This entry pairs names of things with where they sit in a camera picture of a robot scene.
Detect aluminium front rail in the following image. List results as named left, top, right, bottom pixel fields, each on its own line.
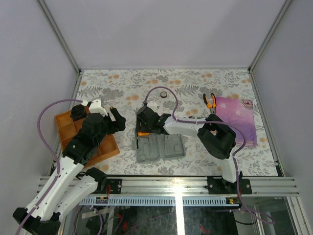
left=36, top=175, right=300, bottom=196

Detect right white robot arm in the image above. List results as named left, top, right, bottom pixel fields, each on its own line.
left=136, top=106, right=241, bottom=193

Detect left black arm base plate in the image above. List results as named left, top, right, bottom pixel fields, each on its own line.
left=103, top=178, right=122, bottom=195

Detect purple folded cloth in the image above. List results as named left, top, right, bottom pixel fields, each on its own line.
left=216, top=96, right=257, bottom=147

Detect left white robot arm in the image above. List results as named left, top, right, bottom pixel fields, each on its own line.
left=13, top=107, right=126, bottom=235

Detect black rolled belt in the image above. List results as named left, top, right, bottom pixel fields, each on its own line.
left=70, top=104, right=87, bottom=121

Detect orange tape measure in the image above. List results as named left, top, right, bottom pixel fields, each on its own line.
left=136, top=132, right=149, bottom=148

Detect small black tape roll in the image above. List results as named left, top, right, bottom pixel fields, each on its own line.
left=160, top=91, right=168, bottom=98

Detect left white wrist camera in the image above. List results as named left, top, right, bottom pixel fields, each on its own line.
left=81, top=99, right=108, bottom=117

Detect grey plastic tool case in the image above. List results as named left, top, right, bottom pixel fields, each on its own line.
left=132, top=133, right=186, bottom=164

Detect orange black pliers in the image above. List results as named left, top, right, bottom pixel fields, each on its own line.
left=203, top=93, right=217, bottom=115

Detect screwdriver bit set holder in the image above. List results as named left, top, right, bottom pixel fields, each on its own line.
left=188, top=115, right=199, bottom=119

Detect orange wooden divided tray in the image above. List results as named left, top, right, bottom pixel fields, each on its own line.
left=55, top=107, right=126, bottom=167

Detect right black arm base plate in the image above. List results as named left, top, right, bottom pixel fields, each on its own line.
left=205, top=172, right=252, bottom=195

